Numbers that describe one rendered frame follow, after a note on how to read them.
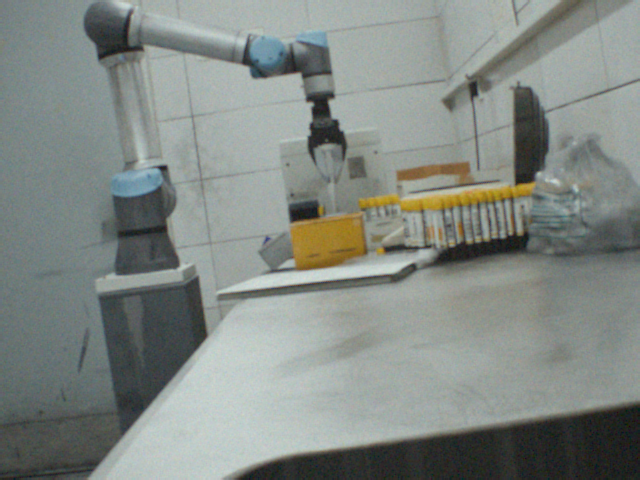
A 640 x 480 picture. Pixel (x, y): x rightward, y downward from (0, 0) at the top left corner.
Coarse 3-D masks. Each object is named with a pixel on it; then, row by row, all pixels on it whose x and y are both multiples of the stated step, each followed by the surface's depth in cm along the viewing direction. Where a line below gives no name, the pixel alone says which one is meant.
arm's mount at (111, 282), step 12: (180, 264) 229; (192, 264) 227; (108, 276) 219; (120, 276) 214; (132, 276) 212; (144, 276) 211; (156, 276) 211; (168, 276) 211; (180, 276) 211; (108, 288) 212; (120, 288) 212
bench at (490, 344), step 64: (512, 256) 162; (576, 256) 148; (256, 320) 126; (320, 320) 118; (384, 320) 110; (448, 320) 103; (512, 320) 97; (576, 320) 91; (192, 384) 87; (256, 384) 83; (320, 384) 79; (384, 384) 76; (448, 384) 72; (512, 384) 69; (576, 384) 66; (128, 448) 66; (192, 448) 64; (256, 448) 61; (320, 448) 59; (384, 448) 58; (448, 448) 58; (512, 448) 58; (576, 448) 58
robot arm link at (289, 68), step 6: (288, 48) 227; (288, 54) 226; (288, 60) 227; (294, 60) 227; (288, 66) 227; (294, 66) 227; (252, 72) 228; (258, 72) 228; (264, 72) 224; (276, 72) 223; (282, 72) 228; (288, 72) 229; (294, 72) 229; (252, 78) 229; (258, 78) 230; (264, 78) 230
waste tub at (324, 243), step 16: (304, 224) 178; (320, 224) 178; (336, 224) 178; (352, 224) 178; (304, 240) 178; (320, 240) 178; (336, 240) 178; (352, 240) 178; (304, 256) 179; (320, 256) 178; (336, 256) 178; (352, 256) 178; (368, 256) 189
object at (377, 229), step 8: (368, 216) 245; (392, 216) 225; (400, 216) 225; (368, 224) 225; (376, 224) 225; (384, 224) 225; (392, 224) 225; (400, 224) 225; (368, 232) 225; (376, 232) 225; (384, 232) 225; (392, 232) 225; (368, 240) 225; (376, 240) 225; (368, 248) 225; (376, 248) 225
